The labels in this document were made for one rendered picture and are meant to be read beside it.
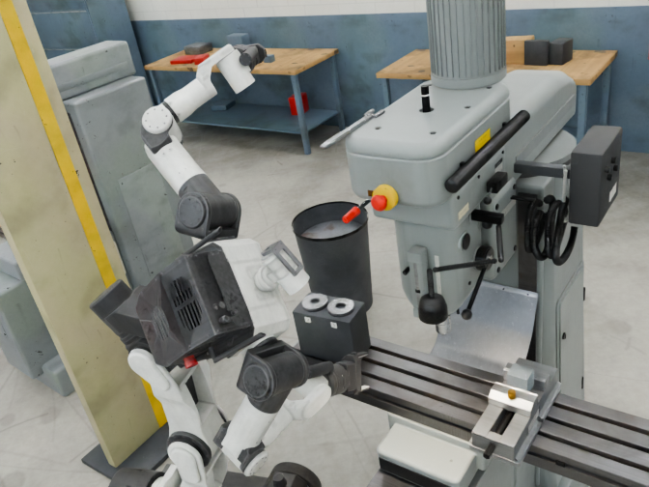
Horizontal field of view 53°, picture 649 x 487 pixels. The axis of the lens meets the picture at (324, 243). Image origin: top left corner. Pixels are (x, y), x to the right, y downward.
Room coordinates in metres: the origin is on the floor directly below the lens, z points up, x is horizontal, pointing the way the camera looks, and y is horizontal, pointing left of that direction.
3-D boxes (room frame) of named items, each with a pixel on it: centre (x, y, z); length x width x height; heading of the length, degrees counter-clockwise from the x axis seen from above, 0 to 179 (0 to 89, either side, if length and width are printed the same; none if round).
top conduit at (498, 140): (1.46, -0.44, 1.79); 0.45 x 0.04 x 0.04; 140
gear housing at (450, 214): (1.56, -0.33, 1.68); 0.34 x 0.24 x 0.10; 140
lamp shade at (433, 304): (1.28, -0.23, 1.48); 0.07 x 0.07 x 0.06
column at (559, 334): (2.00, -0.70, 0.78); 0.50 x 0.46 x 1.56; 140
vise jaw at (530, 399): (1.33, -0.45, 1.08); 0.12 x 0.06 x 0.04; 49
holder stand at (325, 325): (1.80, 0.03, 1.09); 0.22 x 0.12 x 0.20; 57
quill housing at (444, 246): (1.53, -0.31, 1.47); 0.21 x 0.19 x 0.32; 50
